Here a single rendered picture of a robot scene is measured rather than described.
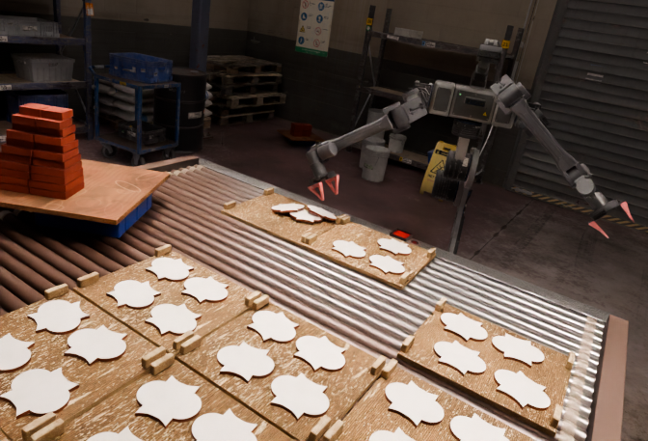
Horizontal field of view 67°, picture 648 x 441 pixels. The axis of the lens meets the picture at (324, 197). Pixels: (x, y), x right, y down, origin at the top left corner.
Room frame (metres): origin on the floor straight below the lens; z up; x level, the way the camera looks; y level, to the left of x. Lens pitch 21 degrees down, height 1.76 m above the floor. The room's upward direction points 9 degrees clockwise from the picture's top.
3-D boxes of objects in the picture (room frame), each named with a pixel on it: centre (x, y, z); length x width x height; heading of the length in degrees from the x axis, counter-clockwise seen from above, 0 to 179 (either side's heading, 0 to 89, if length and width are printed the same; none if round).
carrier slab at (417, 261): (1.72, -0.21, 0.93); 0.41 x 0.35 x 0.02; 62
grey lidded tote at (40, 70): (5.18, 3.14, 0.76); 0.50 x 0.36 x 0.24; 154
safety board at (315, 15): (7.74, 0.55, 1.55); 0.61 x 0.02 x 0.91; 58
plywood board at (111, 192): (1.67, 0.90, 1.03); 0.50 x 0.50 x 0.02; 0
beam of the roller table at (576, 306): (2.01, -0.19, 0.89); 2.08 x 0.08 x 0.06; 61
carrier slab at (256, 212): (1.92, 0.15, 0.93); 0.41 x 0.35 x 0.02; 62
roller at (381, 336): (1.42, 0.14, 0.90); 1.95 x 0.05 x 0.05; 61
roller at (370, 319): (1.46, 0.11, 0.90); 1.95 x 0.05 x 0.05; 61
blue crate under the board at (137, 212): (1.66, 0.83, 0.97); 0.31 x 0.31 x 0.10; 0
